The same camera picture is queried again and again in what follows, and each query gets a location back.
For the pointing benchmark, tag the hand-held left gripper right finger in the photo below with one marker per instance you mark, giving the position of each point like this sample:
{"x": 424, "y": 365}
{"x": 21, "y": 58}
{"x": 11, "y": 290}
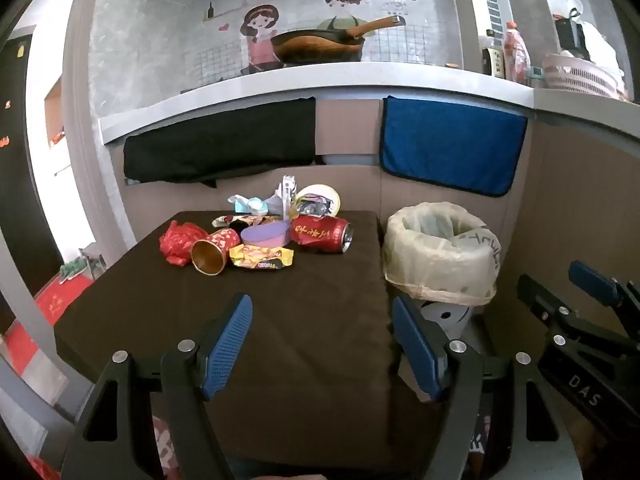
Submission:
{"x": 415, "y": 350}

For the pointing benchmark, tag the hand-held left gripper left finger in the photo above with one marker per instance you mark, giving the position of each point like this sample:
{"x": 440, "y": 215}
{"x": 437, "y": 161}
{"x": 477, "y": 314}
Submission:
{"x": 227, "y": 347}

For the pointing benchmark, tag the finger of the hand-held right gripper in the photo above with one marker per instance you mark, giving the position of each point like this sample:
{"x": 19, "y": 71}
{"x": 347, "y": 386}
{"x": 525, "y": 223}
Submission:
{"x": 595, "y": 280}
{"x": 542, "y": 297}

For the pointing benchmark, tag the yellow snack wrapper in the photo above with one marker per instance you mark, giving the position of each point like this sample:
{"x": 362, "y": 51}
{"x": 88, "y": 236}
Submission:
{"x": 260, "y": 257}

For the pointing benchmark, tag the translucent bin liner bag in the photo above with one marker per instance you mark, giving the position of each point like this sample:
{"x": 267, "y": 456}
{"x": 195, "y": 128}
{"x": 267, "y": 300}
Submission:
{"x": 440, "y": 255}

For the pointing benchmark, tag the red paper cup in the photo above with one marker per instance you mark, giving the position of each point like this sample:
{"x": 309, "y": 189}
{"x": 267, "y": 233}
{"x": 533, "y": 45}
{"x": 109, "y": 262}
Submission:
{"x": 220, "y": 241}

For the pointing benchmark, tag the red plastic bag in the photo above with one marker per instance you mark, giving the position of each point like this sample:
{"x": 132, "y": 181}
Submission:
{"x": 180, "y": 240}

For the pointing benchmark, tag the purple plastic packet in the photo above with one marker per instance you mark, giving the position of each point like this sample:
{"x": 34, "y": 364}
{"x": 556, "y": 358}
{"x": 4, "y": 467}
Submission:
{"x": 265, "y": 235}

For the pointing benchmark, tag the colourful candy wrapper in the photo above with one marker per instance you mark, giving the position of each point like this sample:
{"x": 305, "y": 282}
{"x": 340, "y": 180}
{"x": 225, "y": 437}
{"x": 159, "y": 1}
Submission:
{"x": 235, "y": 220}

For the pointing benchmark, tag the red drink can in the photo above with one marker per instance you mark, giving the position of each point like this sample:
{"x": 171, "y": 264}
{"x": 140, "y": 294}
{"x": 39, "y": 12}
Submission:
{"x": 315, "y": 232}

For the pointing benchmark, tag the blue white wrapper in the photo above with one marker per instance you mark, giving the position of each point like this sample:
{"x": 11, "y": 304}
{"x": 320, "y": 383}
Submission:
{"x": 250, "y": 204}

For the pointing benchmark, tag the white round lid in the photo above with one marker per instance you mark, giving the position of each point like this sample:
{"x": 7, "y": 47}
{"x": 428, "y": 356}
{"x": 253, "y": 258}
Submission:
{"x": 320, "y": 191}

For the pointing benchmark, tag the green slippers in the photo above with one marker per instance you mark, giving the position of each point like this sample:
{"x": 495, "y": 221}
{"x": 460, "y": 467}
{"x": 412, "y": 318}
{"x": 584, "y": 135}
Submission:
{"x": 74, "y": 269}

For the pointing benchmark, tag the red floor mat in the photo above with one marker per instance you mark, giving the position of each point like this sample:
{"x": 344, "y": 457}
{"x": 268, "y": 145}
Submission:
{"x": 60, "y": 300}

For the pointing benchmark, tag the blue towel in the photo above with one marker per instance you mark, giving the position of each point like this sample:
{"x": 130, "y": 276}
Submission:
{"x": 450, "y": 145}

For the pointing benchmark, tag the black cloth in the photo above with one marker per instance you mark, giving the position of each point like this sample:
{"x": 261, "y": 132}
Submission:
{"x": 220, "y": 145}

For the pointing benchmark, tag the pink plastic basket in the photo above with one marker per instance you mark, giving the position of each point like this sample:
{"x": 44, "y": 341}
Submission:
{"x": 575, "y": 77}

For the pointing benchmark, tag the white plastic bag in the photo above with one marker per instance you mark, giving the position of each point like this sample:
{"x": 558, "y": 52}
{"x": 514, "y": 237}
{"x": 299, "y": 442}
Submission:
{"x": 600, "y": 45}

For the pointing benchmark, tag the dark sauce bottle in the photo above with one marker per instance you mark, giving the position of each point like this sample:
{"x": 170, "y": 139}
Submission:
{"x": 494, "y": 62}

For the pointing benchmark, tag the black bag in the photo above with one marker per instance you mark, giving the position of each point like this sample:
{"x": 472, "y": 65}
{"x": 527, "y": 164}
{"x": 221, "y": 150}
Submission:
{"x": 570, "y": 35}

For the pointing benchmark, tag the grey kitchen counter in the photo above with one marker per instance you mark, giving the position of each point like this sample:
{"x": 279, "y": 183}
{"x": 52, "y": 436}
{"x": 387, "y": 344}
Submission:
{"x": 350, "y": 80}

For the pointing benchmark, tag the black refrigerator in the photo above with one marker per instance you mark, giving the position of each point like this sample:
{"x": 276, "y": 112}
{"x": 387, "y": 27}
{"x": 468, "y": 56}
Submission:
{"x": 20, "y": 160}

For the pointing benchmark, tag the brown wok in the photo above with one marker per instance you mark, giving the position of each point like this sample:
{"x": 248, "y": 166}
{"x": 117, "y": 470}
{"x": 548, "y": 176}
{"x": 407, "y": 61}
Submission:
{"x": 320, "y": 45}

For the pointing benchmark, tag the wall socket panel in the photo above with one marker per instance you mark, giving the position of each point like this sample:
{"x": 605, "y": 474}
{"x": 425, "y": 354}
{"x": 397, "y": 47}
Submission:
{"x": 492, "y": 7}

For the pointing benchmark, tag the cartoon wall sticker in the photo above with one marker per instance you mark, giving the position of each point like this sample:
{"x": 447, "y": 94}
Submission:
{"x": 260, "y": 25}

